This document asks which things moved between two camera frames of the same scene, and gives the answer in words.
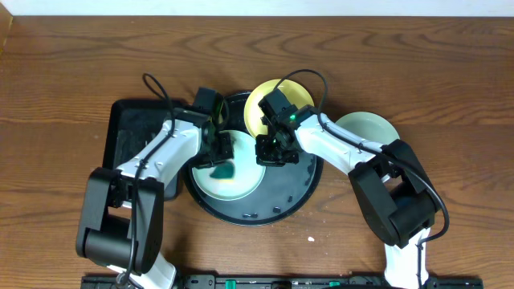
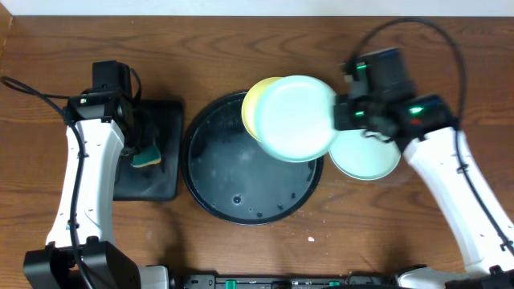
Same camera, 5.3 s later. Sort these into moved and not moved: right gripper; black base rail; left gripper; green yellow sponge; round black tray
Moved: left gripper; right gripper; green yellow sponge
Not moved: black base rail; round black tray
